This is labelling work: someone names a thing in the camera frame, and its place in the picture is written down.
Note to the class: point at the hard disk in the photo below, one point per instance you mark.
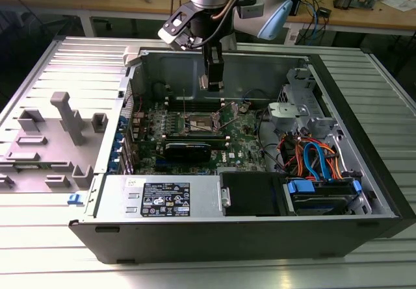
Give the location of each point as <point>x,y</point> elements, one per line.
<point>321,200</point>

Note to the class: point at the wooden desk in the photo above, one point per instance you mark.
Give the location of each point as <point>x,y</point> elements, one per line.
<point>357,19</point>

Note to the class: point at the white paper sheet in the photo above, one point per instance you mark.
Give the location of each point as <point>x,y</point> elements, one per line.
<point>399,4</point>

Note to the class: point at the green motherboard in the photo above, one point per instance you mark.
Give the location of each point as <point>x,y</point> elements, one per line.
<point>240,146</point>

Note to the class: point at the black RAM slot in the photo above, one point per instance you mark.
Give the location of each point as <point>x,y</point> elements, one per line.
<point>219,144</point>
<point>195,135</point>
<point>195,138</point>
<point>195,141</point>

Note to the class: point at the silver CPU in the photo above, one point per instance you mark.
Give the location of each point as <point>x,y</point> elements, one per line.
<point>203,82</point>

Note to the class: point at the metal locking lever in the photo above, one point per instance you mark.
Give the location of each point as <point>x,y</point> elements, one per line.
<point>231,121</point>

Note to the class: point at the grey plastic block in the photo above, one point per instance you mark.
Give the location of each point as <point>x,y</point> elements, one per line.
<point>131,55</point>

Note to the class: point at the black open PC case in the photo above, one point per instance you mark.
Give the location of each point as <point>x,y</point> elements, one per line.
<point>195,237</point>

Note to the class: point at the coin cell battery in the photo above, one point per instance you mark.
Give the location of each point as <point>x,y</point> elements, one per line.
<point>243,108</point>

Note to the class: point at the blue disk carrier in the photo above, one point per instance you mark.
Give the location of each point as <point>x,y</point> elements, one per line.
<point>300,186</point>

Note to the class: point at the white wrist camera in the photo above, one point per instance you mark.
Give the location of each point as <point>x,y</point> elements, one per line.
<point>169,37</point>

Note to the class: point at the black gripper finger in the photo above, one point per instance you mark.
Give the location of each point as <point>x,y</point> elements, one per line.
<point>216,68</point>

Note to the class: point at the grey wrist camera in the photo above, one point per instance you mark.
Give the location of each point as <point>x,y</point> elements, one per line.
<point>250,11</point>

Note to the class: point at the silver power supply unit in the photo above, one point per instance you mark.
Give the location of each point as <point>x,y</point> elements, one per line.
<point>113,191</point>

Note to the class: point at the small black box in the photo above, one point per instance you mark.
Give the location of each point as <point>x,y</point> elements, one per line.
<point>324,12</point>

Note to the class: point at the CPU socket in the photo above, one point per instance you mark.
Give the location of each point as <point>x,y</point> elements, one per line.
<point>198,123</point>

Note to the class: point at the silver drive cage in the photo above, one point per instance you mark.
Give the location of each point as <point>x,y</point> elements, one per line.
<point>302,84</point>

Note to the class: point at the black graphics card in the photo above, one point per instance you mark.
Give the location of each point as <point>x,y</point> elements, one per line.
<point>188,154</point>

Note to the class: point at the grey parts rack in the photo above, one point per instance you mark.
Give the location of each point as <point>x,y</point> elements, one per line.
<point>48,146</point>

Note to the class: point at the small blue plastic clip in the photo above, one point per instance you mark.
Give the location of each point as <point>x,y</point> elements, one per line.
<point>74,199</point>

